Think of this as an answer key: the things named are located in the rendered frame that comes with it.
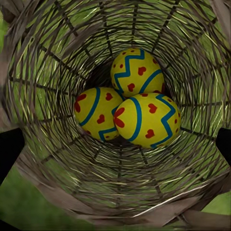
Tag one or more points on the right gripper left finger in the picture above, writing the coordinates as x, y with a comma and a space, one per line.
11, 145

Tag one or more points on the easter egg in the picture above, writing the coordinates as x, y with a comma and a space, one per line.
94, 110
149, 119
135, 71

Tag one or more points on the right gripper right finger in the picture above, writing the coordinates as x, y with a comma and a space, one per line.
223, 143

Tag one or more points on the wicker basket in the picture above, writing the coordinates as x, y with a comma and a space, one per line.
183, 203

